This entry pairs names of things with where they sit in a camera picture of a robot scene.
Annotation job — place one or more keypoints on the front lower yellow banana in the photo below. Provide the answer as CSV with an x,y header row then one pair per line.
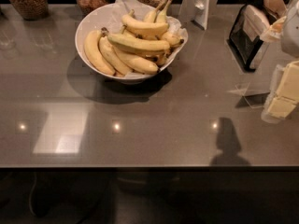
x,y
139,64

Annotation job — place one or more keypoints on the clear acrylic sign stand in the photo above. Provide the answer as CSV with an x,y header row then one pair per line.
x,y
254,84

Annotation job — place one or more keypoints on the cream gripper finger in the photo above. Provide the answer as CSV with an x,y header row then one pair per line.
x,y
285,82
276,109

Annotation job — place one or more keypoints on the black mesh packet holder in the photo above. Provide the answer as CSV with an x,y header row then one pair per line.
x,y
244,38

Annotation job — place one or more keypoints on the white ceramic bowl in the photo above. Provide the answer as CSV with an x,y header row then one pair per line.
x,y
109,16

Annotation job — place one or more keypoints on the right small spotted banana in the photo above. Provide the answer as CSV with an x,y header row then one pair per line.
x,y
173,39

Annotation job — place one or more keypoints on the left outer yellow banana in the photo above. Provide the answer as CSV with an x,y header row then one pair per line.
x,y
94,55

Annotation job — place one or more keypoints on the yellow banana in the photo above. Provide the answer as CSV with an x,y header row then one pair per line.
x,y
143,28
110,55
139,64
94,55

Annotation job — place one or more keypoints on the rear upright banana pair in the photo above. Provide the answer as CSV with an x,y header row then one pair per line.
x,y
159,14

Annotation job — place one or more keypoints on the greenish middle banana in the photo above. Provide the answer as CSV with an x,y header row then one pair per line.
x,y
136,45

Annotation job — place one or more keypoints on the top yellow banana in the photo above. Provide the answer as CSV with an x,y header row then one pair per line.
x,y
143,28

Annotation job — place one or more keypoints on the left glass jar of nuts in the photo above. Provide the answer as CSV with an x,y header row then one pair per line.
x,y
31,10

